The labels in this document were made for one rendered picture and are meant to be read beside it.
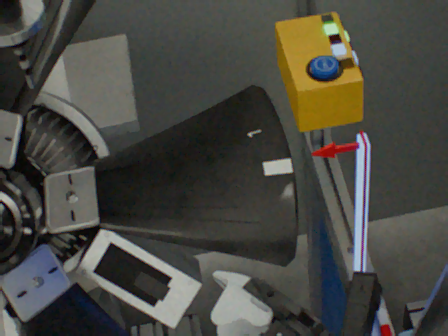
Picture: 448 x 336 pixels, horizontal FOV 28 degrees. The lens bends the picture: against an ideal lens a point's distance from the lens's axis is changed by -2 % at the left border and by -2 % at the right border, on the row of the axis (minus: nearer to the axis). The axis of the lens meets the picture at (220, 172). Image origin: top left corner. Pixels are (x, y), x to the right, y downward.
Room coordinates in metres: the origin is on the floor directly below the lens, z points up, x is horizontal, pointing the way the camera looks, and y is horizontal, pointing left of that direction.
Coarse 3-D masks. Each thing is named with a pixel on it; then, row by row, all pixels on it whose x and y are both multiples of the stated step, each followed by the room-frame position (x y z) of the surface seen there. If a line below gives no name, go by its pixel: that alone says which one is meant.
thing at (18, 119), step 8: (0, 112) 0.75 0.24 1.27; (8, 112) 0.74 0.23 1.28; (0, 120) 0.74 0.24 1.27; (8, 120) 0.73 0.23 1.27; (16, 120) 0.72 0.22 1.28; (0, 128) 0.73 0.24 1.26; (8, 128) 0.72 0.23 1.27; (16, 128) 0.71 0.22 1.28; (0, 136) 0.73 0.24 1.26; (8, 136) 0.72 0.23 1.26; (16, 136) 0.71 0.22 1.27; (0, 144) 0.72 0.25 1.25; (8, 144) 0.71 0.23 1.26; (16, 144) 0.70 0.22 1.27; (0, 152) 0.71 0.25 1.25; (8, 152) 0.70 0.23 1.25; (16, 152) 0.69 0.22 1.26; (0, 160) 0.70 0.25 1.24; (8, 160) 0.69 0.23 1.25; (8, 168) 0.69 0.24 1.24
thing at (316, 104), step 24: (288, 24) 1.06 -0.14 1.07; (312, 24) 1.05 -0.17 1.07; (336, 24) 1.04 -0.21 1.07; (288, 48) 1.00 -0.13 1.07; (312, 48) 0.99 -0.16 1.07; (288, 72) 0.96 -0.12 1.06; (360, 72) 0.93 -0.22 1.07; (288, 96) 0.98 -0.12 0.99; (312, 96) 0.91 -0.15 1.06; (336, 96) 0.91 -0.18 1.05; (360, 96) 0.91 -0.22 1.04; (312, 120) 0.91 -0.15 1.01; (336, 120) 0.91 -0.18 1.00; (360, 120) 0.91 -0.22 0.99
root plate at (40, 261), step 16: (32, 256) 0.64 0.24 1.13; (48, 256) 0.65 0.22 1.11; (16, 272) 0.62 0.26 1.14; (32, 272) 0.63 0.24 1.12; (64, 272) 0.64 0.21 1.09; (16, 288) 0.60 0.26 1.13; (32, 288) 0.61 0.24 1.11; (48, 288) 0.62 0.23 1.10; (64, 288) 0.62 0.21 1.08; (16, 304) 0.58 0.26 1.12; (32, 304) 0.59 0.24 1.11; (48, 304) 0.60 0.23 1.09
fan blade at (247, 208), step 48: (240, 96) 0.77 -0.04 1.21; (144, 144) 0.74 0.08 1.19; (192, 144) 0.72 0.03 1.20; (240, 144) 0.71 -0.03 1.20; (96, 192) 0.68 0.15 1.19; (144, 192) 0.66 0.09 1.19; (192, 192) 0.66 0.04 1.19; (240, 192) 0.65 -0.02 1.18; (288, 192) 0.64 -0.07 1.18; (192, 240) 0.60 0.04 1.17; (240, 240) 0.60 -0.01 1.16; (288, 240) 0.59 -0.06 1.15
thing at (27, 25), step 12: (24, 0) 0.69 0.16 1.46; (36, 0) 0.69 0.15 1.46; (24, 12) 0.68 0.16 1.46; (36, 12) 0.67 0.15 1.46; (0, 24) 0.66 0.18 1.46; (12, 24) 0.66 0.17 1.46; (24, 24) 0.66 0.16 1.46; (36, 24) 0.66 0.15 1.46; (0, 36) 0.65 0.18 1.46; (12, 36) 0.65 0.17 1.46; (24, 36) 0.65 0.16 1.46
